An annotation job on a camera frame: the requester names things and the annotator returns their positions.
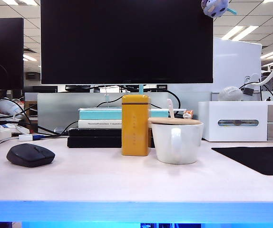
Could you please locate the black computer mouse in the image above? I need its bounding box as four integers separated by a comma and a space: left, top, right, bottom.
6, 143, 56, 168

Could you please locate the black mouse pad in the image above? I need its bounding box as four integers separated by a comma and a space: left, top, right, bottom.
211, 146, 273, 176

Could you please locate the yellow tin canister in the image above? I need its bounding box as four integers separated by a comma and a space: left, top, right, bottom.
121, 94, 151, 157

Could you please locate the pale pink spoon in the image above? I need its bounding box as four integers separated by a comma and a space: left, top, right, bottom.
166, 98, 176, 119

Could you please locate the teal book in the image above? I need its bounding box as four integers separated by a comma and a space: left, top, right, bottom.
78, 108, 170, 121

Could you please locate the round wooden mug lid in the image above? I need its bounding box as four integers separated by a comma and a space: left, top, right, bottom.
147, 116, 203, 125

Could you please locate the white book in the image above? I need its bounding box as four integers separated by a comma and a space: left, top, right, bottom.
78, 119, 123, 129

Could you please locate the white ceramic mug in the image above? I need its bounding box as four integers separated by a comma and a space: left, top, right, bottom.
151, 122, 204, 165

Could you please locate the thin black box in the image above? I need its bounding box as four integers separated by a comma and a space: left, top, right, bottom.
68, 128, 123, 137

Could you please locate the wide black box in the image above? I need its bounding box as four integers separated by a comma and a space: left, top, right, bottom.
67, 136, 156, 148

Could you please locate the large black monitor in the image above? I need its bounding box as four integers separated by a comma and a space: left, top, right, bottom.
40, 0, 214, 85

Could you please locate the white desk organizer box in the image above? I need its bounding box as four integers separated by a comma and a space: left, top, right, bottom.
197, 101, 273, 143

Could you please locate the grey crumpled ball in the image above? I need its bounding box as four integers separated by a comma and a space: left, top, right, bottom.
218, 86, 244, 102

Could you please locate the white adapter with blue plug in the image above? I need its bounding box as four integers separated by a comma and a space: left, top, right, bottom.
19, 134, 44, 142

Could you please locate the white plastic bottle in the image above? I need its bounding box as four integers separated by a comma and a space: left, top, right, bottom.
0, 98, 24, 116

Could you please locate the purple white plush toy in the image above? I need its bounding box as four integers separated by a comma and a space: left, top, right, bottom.
201, 0, 237, 19

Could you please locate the small black monitor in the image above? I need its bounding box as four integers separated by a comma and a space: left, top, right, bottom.
0, 18, 24, 91

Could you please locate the black cable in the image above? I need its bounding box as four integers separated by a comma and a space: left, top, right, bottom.
96, 87, 182, 110
38, 120, 80, 136

